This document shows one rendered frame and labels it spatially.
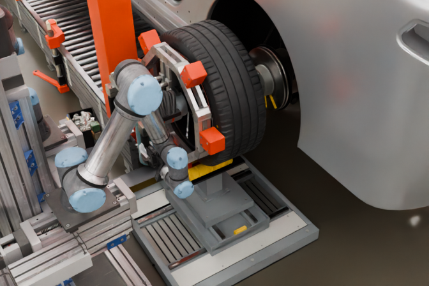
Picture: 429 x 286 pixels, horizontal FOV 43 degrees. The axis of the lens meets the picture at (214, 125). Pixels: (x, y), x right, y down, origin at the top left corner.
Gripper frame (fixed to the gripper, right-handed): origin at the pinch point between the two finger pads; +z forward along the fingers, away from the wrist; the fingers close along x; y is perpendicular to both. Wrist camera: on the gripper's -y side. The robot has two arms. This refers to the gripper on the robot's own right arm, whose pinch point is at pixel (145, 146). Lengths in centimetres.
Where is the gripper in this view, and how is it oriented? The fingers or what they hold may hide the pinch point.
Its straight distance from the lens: 235.1
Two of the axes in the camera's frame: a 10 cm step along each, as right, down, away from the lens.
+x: -8.5, 3.4, -4.1
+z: -5.3, -5.1, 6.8
